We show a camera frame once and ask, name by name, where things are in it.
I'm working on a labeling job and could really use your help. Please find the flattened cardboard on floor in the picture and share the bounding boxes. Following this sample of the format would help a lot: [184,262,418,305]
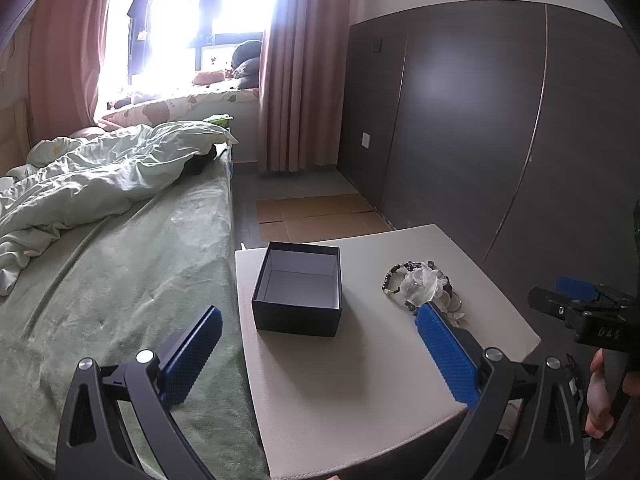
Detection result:
[256,193,390,243]

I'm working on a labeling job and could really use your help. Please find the light green crumpled duvet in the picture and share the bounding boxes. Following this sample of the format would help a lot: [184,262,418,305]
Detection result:
[1,122,238,297]

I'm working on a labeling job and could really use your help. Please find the floral window seat cushion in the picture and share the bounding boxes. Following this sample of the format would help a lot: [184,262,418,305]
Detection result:
[101,89,259,128]

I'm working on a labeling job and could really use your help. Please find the black jewelry box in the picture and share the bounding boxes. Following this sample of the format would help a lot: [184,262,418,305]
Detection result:
[252,242,343,338]

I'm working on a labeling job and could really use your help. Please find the hanging dark clothes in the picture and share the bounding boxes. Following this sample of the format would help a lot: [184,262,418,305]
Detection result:
[127,0,152,74]

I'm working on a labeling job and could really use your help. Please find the pink curtain left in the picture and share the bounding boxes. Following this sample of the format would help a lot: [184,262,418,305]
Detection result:
[28,0,108,142]

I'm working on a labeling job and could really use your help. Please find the beaded bracelet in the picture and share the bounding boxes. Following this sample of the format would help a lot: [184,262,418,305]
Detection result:
[382,259,424,309]

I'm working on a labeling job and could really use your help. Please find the green bed mattress sheet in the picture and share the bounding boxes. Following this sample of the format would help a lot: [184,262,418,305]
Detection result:
[1,152,268,479]

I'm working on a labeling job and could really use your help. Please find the green toy on bed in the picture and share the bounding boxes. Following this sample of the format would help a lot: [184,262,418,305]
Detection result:
[204,114,233,129]

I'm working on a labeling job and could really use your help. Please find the person's right hand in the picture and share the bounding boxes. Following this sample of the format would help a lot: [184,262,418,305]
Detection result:
[585,349,615,439]

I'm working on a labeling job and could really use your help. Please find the pink curtain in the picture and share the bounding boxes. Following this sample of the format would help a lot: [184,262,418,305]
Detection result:
[257,0,350,172]
[28,0,108,142]

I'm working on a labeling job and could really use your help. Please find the pink curtain right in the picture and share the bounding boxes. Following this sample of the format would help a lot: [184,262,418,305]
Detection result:
[257,0,350,172]

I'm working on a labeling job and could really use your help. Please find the dark pillows on sill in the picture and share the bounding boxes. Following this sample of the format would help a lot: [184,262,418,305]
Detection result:
[231,40,262,89]

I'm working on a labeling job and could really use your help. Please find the white wall socket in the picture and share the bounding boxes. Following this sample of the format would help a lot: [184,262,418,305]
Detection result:
[361,132,371,148]

